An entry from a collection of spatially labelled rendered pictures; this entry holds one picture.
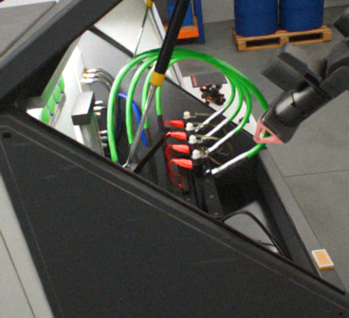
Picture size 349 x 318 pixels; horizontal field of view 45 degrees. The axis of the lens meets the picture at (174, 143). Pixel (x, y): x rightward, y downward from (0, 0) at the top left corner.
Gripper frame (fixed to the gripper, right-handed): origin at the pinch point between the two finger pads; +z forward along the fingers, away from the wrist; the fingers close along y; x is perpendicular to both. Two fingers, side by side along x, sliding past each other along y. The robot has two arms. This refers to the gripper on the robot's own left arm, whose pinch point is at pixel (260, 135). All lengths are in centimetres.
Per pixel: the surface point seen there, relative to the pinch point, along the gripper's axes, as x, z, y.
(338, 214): 90, 121, -109
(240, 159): 0.7, 5.8, 3.8
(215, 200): 6.3, 30.9, -0.2
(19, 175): -27.0, -1.3, 40.8
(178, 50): -24.1, -4.3, 1.9
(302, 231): 25.6, 17.2, -1.5
